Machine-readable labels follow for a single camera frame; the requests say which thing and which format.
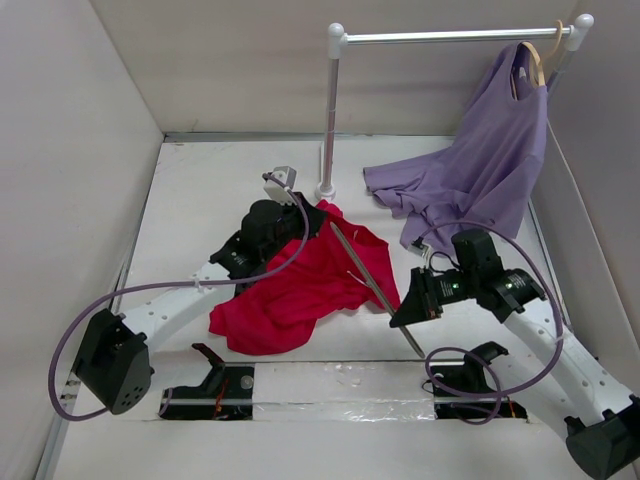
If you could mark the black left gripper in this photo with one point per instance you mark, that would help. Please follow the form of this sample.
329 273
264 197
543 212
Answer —
316 216

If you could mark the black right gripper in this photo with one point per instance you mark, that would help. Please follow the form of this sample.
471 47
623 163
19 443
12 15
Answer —
421 303

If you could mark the red t-shirt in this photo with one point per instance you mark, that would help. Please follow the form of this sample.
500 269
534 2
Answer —
279 314

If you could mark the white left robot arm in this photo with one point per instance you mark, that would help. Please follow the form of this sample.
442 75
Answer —
114 357

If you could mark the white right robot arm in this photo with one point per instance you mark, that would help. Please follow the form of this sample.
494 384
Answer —
594 414

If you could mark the purple t-shirt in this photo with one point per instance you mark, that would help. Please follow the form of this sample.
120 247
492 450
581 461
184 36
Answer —
487 174

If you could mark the wooden hanger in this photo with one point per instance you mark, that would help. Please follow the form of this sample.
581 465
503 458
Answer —
537 60

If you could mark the white metal clothes rack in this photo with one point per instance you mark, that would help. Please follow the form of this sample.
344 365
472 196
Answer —
416 83

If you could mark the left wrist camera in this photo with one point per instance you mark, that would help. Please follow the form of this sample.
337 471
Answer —
279 184

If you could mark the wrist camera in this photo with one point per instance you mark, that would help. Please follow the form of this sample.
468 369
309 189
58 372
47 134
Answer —
279 184
418 246

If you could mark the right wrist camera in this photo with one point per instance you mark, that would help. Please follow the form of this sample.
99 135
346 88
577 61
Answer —
418 246

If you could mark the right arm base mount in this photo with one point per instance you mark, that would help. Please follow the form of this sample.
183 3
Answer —
463 387

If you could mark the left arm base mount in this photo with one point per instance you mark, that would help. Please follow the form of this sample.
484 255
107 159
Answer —
224 394

